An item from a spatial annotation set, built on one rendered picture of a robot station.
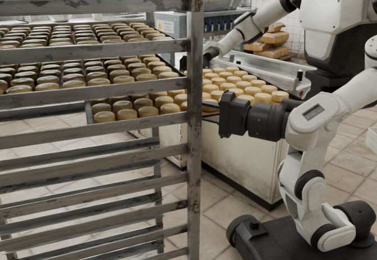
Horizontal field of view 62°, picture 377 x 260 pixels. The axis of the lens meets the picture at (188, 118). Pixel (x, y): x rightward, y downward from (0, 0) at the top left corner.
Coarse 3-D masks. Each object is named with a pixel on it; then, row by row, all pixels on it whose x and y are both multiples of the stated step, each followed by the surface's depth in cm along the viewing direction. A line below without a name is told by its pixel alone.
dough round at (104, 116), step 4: (100, 112) 79; (104, 112) 79; (108, 112) 79; (96, 116) 77; (100, 116) 77; (104, 116) 77; (108, 116) 77; (112, 116) 77; (96, 120) 76; (100, 120) 76; (104, 120) 76; (108, 120) 76; (112, 120) 77
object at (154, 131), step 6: (144, 12) 109; (150, 12) 108; (144, 18) 110; (150, 18) 108; (150, 132) 127; (156, 132) 126; (156, 168) 132; (156, 204) 139; (156, 222) 144; (162, 222) 145; (162, 252) 152
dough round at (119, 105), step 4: (124, 100) 87; (116, 104) 84; (120, 104) 84; (124, 104) 84; (128, 104) 84; (116, 108) 83; (120, 108) 83; (124, 108) 83; (128, 108) 84; (116, 112) 84
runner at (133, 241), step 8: (184, 224) 93; (152, 232) 90; (160, 232) 91; (168, 232) 92; (176, 232) 93; (184, 232) 94; (120, 240) 87; (128, 240) 88; (136, 240) 89; (144, 240) 90; (152, 240) 91; (88, 248) 84; (96, 248) 85; (104, 248) 86; (112, 248) 87; (120, 248) 88; (56, 256) 82; (64, 256) 83; (72, 256) 84; (80, 256) 84; (88, 256) 85
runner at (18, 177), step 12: (180, 144) 82; (108, 156) 76; (120, 156) 77; (132, 156) 78; (144, 156) 79; (156, 156) 81; (168, 156) 82; (36, 168) 71; (48, 168) 72; (60, 168) 73; (72, 168) 74; (84, 168) 75; (96, 168) 76; (0, 180) 69; (12, 180) 70; (24, 180) 71
